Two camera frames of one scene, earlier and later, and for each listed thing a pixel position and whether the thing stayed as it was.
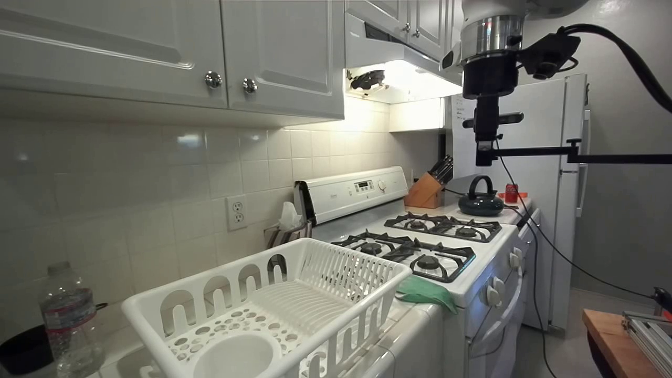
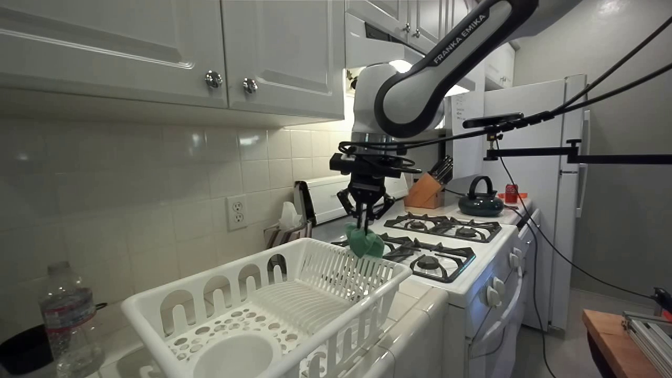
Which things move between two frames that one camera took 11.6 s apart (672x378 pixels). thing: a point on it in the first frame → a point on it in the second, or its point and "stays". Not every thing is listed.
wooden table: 616,348 stays
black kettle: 479,204 stays
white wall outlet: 236,212 stays
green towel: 422,288 → 366,245
